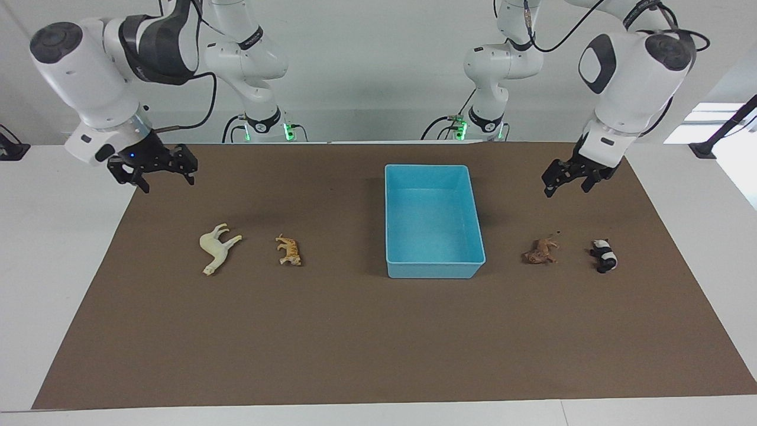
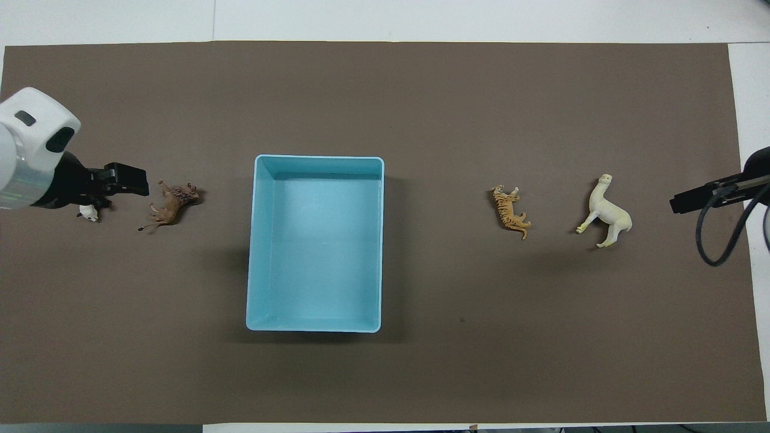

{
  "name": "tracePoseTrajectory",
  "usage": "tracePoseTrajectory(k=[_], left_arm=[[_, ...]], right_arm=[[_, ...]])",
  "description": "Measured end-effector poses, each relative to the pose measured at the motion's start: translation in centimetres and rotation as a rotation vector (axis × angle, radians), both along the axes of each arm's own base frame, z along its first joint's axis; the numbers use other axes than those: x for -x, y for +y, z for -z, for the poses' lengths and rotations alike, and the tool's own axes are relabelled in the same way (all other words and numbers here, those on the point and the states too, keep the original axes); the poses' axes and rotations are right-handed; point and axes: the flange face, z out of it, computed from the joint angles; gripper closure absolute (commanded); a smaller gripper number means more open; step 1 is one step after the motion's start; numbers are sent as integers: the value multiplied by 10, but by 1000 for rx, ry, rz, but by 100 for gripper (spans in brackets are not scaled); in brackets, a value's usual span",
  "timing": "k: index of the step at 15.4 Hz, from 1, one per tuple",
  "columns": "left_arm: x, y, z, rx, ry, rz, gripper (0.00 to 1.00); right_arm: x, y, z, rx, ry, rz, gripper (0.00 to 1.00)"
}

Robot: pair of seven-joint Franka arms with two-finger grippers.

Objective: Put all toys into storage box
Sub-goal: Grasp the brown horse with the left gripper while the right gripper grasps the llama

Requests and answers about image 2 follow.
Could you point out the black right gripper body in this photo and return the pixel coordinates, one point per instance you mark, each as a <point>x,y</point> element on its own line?
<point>759,163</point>

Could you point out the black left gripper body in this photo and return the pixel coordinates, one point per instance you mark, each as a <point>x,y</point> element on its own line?
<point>69,183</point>

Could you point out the black and white panda toy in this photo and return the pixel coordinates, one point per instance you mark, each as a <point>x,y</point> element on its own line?
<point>89,212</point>

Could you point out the brown lion toy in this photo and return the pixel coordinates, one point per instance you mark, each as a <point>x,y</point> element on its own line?
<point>173,203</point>

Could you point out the cream white llama toy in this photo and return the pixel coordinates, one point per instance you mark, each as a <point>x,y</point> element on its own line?
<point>609,211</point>

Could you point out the orange striped tiger toy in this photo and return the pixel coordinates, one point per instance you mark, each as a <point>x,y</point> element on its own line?
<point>510,213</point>

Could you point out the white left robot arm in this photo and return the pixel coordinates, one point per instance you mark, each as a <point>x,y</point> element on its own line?
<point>30,150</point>

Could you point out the light blue storage box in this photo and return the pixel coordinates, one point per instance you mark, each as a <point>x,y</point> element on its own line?
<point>316,246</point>

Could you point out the brown table mat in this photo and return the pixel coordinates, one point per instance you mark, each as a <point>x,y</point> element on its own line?
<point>421,90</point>

